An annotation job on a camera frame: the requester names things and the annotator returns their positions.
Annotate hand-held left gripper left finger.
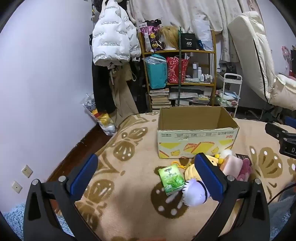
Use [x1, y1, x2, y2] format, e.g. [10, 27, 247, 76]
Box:
[23, 153, 102, 241]

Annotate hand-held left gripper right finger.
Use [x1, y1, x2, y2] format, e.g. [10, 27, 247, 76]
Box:
[194, 152, 271, 241]

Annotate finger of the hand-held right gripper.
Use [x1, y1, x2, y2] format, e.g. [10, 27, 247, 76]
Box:
[265, 122, 289, 141]

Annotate yellow dog plush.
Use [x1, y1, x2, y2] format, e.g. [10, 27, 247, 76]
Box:
[184, 154, 224, 181]

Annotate pink swirl roll plush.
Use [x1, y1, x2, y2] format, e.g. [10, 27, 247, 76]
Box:
[220, 155, 243, 175]

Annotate printed cardboard box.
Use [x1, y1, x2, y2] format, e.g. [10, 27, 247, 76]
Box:
[157, 106, 240, 159]

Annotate white-haired plush doll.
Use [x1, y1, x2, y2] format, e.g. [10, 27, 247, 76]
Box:
[181, 179, 211, 207]

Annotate green drink carton plush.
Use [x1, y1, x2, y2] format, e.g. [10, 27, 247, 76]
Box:
[158, 166, 185, 195]

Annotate pink plush toy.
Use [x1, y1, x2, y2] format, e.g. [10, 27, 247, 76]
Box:
[237, 159, 252, 181]

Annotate cream duvet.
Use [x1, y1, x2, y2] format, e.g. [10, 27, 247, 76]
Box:
[269, 74, 296, 110]

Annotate beige patterned blanket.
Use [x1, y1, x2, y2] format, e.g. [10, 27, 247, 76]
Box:
[47, 112, 296, 241]

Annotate plastic bag of toys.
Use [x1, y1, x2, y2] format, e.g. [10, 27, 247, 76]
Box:
[83, 93, 117, 136]

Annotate white trolley cart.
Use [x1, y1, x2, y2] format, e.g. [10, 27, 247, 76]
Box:
[216, 73, 242, 117]

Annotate pink hand fan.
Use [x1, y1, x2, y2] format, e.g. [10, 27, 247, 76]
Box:
[282, 46, 292, 70]

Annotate white upright mattress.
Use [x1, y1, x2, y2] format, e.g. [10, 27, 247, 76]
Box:
[227, 11, 277, 105]

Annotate black hanging garment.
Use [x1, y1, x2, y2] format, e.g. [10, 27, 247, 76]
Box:
[92, 61, 116, 114]

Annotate blue fluffy rug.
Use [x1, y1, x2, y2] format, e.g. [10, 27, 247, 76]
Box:
[0, 202, 74, 241]

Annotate wooden shelf rack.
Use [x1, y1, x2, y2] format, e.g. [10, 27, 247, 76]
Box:
[139, 29, 218, 112]

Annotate beige hanging pants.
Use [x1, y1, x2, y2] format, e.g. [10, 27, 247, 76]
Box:
[110, 64, 139, 127]

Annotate group of white bottles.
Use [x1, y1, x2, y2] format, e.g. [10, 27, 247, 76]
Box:
[192, 62, 213, 82]

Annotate stack of books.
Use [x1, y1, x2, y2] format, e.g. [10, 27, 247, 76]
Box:
[149, 88, 171, 111]

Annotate red patterned gift bag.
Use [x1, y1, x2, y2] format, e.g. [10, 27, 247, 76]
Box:
[167, 57, 190, 84]

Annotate green pole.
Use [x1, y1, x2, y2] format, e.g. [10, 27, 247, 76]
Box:
[177, 27, 182, 107]

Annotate teal bag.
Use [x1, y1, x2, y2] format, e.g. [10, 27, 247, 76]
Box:
[144, 55, 168, 90]

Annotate black box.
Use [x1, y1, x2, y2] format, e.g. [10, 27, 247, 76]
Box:
[180, 33, 196, 50]

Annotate white puffer jacket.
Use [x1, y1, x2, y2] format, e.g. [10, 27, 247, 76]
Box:
[92, 0, 141, 66]

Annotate blonde wig on head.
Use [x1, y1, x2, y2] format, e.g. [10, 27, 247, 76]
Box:
[159, 26, 179, 50]

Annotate white patterned curtain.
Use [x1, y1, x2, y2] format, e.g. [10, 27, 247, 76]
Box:
[128, 0, 245, 62]

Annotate purple printed bag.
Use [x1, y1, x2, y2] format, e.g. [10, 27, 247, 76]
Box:
[140, 20, 161, 52]

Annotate white wall socket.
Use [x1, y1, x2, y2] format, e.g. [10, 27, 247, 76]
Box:
[21, 165, 33, 178]
[11, 181, 23, 194]

